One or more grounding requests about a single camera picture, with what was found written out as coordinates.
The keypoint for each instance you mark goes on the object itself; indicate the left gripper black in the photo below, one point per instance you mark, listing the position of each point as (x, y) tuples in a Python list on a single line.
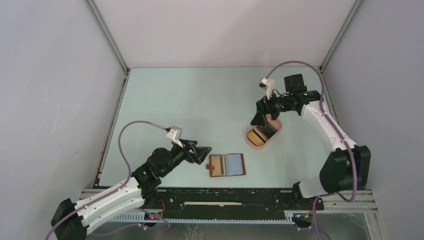
[(199, 153)]

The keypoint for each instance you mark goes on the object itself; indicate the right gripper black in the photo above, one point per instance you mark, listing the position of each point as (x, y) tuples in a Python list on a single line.
[(263, 106)]

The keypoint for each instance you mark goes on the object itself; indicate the pink oval tray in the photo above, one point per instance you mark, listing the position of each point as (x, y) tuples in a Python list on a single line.
[(276, 123)]

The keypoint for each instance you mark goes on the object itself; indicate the brown leather card holder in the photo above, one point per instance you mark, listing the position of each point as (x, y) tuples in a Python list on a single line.
[(234, 165)]

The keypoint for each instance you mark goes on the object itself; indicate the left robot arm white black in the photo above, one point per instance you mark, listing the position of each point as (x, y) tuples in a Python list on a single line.
[(77, 220)]

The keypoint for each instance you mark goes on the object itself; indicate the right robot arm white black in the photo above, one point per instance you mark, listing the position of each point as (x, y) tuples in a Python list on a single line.
[(347, 164)]

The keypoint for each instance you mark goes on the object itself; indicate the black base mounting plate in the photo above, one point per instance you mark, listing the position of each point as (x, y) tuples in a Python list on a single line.
[(263, 203)]

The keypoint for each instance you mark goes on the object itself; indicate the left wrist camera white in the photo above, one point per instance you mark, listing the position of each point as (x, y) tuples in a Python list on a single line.
[(174, 134)]

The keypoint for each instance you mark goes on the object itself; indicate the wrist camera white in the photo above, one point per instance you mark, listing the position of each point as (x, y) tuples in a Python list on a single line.
[(268, 85), (174, 134)]

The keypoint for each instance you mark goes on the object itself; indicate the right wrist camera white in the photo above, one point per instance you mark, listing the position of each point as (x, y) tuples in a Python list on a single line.
[(268, 85)]

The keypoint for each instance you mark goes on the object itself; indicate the grey cable duct rail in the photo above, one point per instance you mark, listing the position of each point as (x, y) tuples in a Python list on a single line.
[(139, 217)]

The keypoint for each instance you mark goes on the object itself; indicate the aluminium frame post right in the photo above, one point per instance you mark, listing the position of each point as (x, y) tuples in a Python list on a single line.
[(348, 21)]

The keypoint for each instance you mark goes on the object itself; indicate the aluminium frame post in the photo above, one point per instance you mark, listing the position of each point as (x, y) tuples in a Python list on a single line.
[(105, 31), (348, 21)]

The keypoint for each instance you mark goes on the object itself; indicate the aluminium frame post left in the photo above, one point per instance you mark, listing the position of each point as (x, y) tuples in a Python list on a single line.
[(105, 31)]

